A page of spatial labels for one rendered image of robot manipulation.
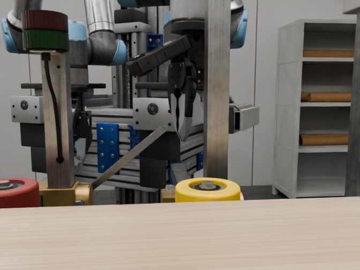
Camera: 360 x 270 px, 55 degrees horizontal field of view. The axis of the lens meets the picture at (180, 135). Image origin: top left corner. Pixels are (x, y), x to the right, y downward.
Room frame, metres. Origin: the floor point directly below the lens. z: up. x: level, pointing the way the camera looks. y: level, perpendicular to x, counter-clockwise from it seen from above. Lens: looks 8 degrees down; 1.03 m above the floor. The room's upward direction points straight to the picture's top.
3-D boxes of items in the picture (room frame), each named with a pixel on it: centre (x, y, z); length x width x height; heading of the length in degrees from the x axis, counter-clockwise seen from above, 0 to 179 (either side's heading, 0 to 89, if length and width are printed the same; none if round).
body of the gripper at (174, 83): (0.65, -0.03, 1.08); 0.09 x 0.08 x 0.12; 116
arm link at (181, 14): (0.65, -0.02, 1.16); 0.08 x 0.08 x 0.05
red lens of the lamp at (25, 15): (0.49, 0.19, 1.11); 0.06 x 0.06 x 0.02
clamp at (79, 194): (0.54, 0.21, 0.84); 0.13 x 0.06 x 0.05; 96
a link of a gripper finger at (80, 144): (0.86, 0.25, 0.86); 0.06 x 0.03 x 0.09; 6
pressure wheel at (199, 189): (0.41, -0.03, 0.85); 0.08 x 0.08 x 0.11
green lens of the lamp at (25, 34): (0.49, 0.19, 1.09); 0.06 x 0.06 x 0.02
